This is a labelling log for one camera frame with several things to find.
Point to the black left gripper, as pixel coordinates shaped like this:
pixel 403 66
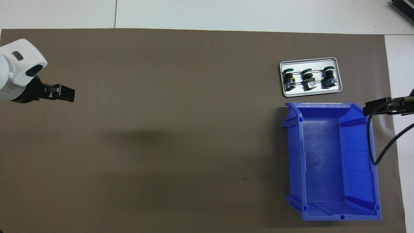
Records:
pixel 29 94

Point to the green push button switch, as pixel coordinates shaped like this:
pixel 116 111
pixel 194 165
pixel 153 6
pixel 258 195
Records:
pixel 308 79
pixel 288 79
pixel 329 77

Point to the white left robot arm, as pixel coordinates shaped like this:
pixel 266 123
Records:
pixel 19 64

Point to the silver metal tray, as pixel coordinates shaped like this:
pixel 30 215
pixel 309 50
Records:
pixel 310 93

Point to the blue plastic storage bin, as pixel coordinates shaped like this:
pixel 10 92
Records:
pixel 323 161

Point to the grey finned device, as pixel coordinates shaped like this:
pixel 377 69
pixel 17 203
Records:
pixel 404 8

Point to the brown table mat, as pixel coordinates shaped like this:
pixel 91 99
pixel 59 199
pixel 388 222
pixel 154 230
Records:
pixel 194 81

